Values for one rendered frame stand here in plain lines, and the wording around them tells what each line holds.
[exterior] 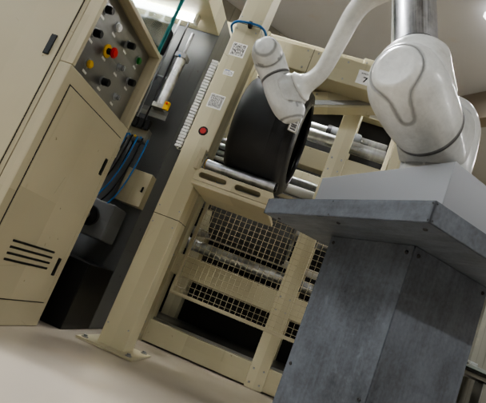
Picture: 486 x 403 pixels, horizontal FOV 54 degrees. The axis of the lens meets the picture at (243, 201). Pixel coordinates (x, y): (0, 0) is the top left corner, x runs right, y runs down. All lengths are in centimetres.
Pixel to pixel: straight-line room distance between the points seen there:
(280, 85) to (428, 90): 70
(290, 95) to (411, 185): 71
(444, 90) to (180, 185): 146
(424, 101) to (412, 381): 54
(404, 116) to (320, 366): 53
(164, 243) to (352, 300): 129
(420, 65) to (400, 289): 42
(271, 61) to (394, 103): 70
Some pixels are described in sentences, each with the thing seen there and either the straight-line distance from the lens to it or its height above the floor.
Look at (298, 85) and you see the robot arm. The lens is 159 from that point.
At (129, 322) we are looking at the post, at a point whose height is 13.
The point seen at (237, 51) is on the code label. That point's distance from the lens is 247.
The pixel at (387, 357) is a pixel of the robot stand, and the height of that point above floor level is 39.
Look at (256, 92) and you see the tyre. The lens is 214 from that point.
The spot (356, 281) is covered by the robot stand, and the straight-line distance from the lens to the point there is 105.
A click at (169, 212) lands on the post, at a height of 64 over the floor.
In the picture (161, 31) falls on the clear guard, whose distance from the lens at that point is 231.
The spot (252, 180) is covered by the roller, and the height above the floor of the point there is 89.
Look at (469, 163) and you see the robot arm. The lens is 120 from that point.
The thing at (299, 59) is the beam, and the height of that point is 170.
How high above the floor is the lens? 39
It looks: 11 degrees up
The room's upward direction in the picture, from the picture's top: 22 degrees clockwise
